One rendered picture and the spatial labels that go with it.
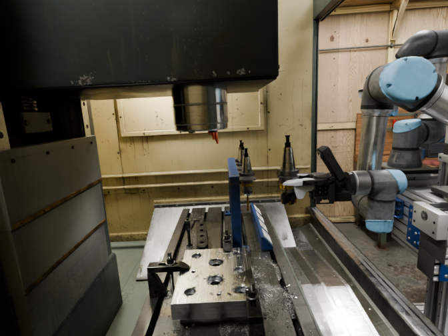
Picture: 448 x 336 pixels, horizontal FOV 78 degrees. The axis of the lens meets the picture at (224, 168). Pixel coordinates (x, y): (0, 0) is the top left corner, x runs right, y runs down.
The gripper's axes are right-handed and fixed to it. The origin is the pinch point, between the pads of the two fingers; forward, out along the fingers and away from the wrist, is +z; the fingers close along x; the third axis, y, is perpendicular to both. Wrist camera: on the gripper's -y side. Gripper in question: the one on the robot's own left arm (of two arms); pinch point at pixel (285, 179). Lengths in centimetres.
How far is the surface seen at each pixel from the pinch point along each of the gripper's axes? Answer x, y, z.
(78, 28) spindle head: -12, -41, 51
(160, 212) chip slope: 97, 44, 63
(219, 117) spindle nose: -5.1, -19.1, 19.0
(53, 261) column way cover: -10, 19, 67
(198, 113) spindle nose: -7.1, -20.3, 24.4
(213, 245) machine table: 33, 37, 24
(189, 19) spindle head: -12, -42, 25
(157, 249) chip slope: 69, 57, 60
